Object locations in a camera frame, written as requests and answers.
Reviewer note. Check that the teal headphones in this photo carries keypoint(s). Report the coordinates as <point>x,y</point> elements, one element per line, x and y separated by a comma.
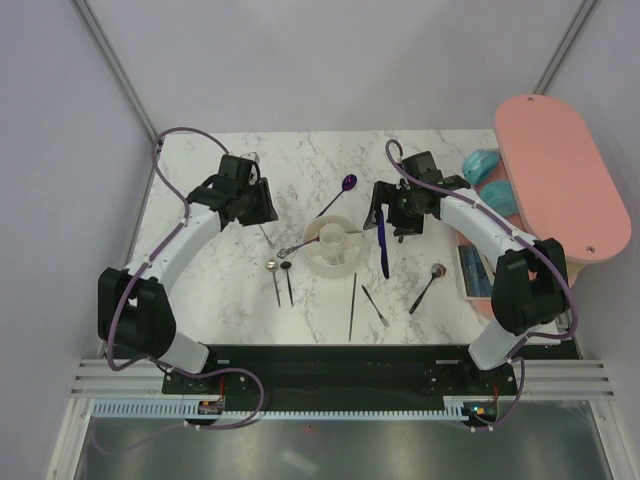
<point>497,194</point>

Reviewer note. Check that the blue plastic knife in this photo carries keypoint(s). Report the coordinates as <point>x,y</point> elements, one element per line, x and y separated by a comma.
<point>381,235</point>

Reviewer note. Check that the black small spoon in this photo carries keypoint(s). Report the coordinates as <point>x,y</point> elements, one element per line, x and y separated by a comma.
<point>286,266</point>

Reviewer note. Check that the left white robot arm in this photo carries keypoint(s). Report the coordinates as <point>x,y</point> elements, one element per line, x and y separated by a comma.
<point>135,317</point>

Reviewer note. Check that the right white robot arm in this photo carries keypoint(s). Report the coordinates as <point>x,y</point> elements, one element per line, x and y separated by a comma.
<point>492,235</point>

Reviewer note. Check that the pink oval shelf top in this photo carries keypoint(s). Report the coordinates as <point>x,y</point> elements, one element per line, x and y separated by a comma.
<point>561,183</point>

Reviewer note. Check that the purple long-handled spoon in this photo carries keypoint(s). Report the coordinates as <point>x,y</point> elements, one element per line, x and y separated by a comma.
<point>348,183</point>

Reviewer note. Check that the white slotted cable duct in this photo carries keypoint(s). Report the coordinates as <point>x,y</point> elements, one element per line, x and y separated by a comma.
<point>192,409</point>

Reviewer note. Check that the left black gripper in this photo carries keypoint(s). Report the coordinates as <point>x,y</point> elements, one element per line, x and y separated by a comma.
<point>266,211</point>

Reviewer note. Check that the silver small spoon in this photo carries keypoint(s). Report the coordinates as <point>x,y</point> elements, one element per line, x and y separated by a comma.
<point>273,266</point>

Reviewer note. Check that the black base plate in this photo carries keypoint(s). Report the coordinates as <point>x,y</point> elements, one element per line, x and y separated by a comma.
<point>327,373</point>

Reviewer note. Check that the white round divided container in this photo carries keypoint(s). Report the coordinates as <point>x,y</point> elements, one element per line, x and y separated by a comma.
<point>334,256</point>

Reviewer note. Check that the dark chopstick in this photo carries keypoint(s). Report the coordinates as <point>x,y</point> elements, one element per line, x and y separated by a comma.
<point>352,306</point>

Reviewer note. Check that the small dark two-prong fork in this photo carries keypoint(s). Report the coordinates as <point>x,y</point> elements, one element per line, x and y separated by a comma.
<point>380,315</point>

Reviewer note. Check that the copper bowl dark spoon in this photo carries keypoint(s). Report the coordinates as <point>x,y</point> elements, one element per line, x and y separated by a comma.
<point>438,270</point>

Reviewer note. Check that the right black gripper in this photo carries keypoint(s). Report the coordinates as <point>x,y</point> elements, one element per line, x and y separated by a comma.
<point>387,193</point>

